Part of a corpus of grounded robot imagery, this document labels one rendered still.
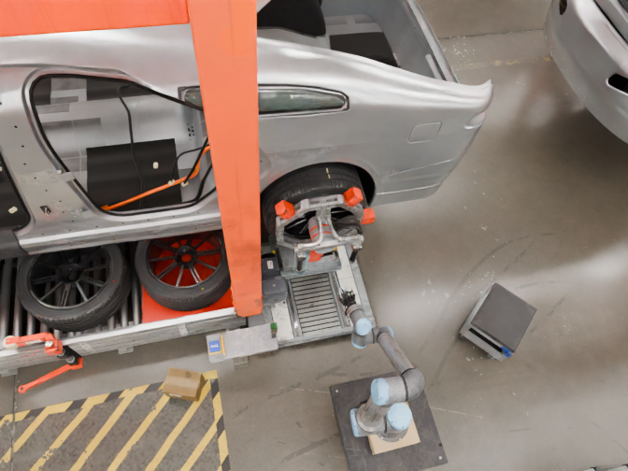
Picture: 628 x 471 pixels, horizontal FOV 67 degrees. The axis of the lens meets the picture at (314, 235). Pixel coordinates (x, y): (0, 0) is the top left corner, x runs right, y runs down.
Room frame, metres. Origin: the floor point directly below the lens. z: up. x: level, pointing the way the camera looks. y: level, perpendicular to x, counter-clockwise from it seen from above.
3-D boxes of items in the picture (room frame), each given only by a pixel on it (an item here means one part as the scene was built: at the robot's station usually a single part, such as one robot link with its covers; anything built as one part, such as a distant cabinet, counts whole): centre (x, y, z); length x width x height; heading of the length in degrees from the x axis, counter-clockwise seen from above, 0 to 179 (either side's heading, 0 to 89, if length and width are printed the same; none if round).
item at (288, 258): (1.68, 0.05, 0.32); 0.40 x 0.30 x 0.28; 112
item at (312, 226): (1.46, -0.04, 0.85); 0.21 x 0.14 x 0.14; 22
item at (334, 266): (1.68, 0.05, 0.13); 0.50 x 0.36 x 0.10; 112
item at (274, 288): (1.38, 0.26, 0.26); 0.42 x 0.18 x 0.35; 22
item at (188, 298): (1.32, 0.83, 0.39); 0.66 x 0.66 x 0.24
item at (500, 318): (1.37, -1.44, 0.17); 0.43 x 0.36 x 0.34; 152
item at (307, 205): (1.52, -0.02, 0.85); 0.54 x 0.07 x 0.54; 112
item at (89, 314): (1.05, 1.50, 0.39); 0.66 x 0.66 x 0.24
